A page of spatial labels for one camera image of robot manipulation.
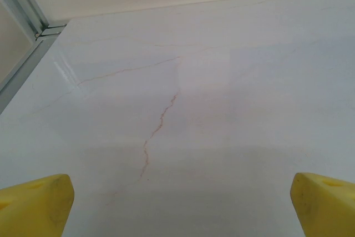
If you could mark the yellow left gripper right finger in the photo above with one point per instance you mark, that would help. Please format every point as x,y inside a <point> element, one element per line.
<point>327,209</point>

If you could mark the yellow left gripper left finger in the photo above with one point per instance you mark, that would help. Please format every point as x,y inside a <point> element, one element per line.
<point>30,209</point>

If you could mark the aluminium side rail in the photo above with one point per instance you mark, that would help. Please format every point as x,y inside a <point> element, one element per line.
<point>25,65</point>

